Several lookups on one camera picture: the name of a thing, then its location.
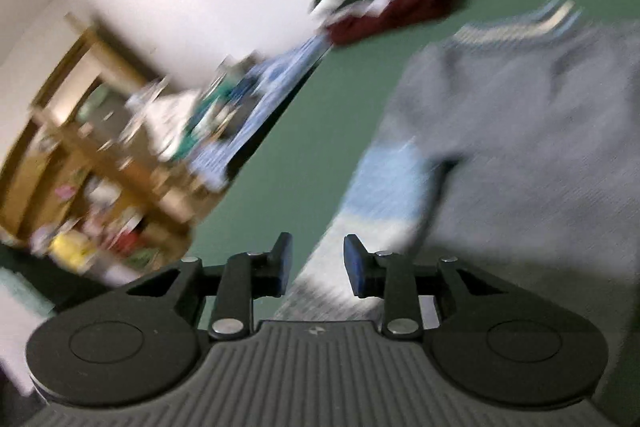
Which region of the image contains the grey knit sweater striped collar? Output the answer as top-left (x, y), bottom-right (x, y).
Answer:
top-left (278, 0), bottom-right (639, 334)

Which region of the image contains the wooden shelf unit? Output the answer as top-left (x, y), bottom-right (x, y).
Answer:
top-left (1, 14), bottom-right (222, 273)

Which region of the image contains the dark red folded sweater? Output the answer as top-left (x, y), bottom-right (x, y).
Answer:
top-left (326, 0), bottom-right (454, 46)

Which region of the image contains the blue white checkered cushion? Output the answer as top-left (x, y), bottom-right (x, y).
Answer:
top-left (188, 35), bottom-right (331, 192)

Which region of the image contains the green table mat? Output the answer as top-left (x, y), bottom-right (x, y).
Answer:
top-left (188, 0), bottom-right (640, 427)

